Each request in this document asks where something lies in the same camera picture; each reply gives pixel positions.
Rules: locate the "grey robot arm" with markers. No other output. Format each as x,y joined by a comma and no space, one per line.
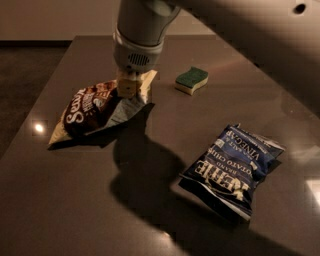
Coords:
281,37

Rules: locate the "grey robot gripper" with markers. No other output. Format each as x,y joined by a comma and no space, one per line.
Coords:
137,57

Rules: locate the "blue Kettle chip bag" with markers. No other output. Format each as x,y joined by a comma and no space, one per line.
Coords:
227,174

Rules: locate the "brown chip bag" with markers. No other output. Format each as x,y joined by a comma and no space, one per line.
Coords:
98,107

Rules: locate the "green yellow sponge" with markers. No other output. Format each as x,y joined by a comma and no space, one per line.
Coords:
191,80

